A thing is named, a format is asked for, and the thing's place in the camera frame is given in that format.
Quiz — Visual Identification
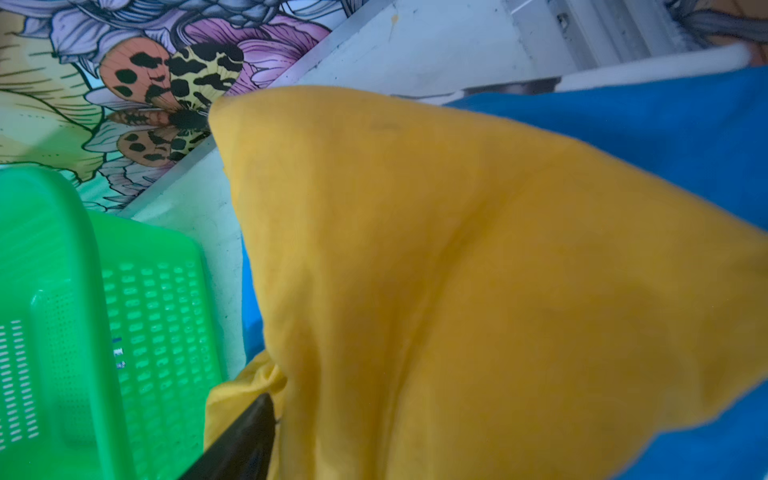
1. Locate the green plastic basket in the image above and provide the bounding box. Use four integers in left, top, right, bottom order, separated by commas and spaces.
1, 166, 224, 479

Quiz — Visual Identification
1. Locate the yellow t shirt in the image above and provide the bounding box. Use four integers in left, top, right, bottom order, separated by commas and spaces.
203, 85, 768, 480

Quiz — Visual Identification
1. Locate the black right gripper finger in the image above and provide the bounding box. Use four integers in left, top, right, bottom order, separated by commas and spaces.
179, 393, 277, 480

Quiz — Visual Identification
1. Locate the folded blue t shirt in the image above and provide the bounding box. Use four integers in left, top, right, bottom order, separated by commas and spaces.
239, 64, 768, 480

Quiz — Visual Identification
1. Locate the aluminium frame post right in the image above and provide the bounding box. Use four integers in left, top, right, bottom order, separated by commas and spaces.
504, 0, 700, 71

